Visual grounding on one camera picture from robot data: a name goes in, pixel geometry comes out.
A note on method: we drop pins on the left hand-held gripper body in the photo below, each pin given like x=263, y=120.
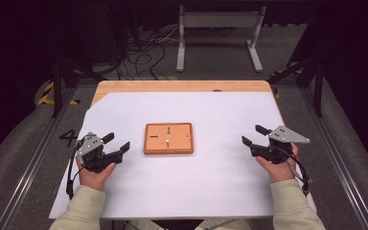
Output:
x=91, y=145

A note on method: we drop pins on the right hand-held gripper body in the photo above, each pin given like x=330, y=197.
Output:
x=284, y=135

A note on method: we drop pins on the wooden picture frame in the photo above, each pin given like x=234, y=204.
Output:
x=168, y=143

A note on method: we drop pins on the person's left hand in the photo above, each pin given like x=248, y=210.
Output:
x=92, y=180

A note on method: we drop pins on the person's right hand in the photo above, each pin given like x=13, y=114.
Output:
x=279, y=172

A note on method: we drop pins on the black metal stand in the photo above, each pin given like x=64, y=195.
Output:
x=317, y=92
x=57, y=89

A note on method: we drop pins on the white table sheet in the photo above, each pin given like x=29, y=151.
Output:
x=179, y=185

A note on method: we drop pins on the yellow black floor tape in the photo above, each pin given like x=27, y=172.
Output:
x=46, y=96

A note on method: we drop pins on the wooden table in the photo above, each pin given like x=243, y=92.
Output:
x=179, y=85

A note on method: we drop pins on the grey metal stand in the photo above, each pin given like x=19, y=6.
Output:
x=220, y=19

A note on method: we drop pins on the metal floor rail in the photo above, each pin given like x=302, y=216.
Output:
x=338, y=159
x=28, y=166

